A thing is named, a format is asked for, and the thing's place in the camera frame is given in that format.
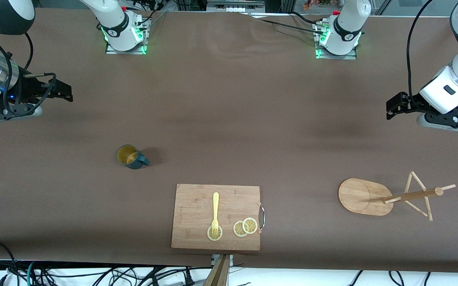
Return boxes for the teal mug with yellow inside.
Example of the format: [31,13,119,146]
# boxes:
[117,144,150,170]

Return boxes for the wooden cup rack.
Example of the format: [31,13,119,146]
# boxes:
[338,171,456,222]

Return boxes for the bamboo cutting board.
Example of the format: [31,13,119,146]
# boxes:
[171,184,261,251]

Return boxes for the lemon slice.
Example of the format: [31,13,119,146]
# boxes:
[242,217,258,234]
[233,221,249,238]
[207,225,223,242]

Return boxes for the yellow plastic fork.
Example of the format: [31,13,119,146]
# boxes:
[211,192,220,236]

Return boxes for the wooden beam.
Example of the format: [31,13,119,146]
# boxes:
[203,254,229,286]

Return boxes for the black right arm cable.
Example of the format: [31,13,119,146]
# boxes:
[0,24,57,118]

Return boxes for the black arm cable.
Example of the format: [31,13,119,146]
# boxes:
[0,24,57,118]
[407,0,436,108]

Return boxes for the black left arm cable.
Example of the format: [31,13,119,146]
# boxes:
[407,0,436,108]

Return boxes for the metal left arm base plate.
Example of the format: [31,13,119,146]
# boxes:
[314,22,358,60]

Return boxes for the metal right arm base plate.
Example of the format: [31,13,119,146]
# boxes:
[105,18,149,55]

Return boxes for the black cable on table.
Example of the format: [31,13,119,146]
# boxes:
[249,12,330,35]

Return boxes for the teal floor cable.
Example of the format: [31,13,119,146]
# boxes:
[26,261,39,286]

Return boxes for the metal beam bracket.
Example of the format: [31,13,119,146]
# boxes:
[211,254,234,267]

